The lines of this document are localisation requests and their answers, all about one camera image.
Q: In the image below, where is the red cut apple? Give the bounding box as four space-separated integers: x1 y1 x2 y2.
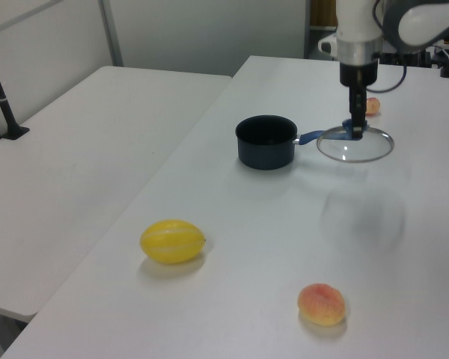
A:
364 96 382 117

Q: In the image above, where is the glass lid with blue knob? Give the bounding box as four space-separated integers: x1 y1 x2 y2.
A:
316 118 395 164

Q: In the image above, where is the black camera pole with base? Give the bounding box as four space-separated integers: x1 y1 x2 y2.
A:
0 37 31 141

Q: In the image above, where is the grey metal partition post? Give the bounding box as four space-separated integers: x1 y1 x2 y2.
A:
303 0 314 60
98 0 125 68

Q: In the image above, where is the orange pink peach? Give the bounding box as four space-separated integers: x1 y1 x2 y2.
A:
297 283 346 327

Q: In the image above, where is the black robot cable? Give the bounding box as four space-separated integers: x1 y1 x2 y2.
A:
365 62 409 93

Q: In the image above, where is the black electronics box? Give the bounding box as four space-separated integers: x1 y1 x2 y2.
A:
380 51 432 69

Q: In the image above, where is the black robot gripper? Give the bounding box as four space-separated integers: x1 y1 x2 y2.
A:
339 61 379 141

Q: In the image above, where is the yellow striped melon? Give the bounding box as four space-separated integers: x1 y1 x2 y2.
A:
139 219 207 266

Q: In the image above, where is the white side table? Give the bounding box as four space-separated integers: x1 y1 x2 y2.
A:
0 66 233 323

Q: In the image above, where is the dark blue saucepan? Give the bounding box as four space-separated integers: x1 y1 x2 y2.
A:
234 114 327 171

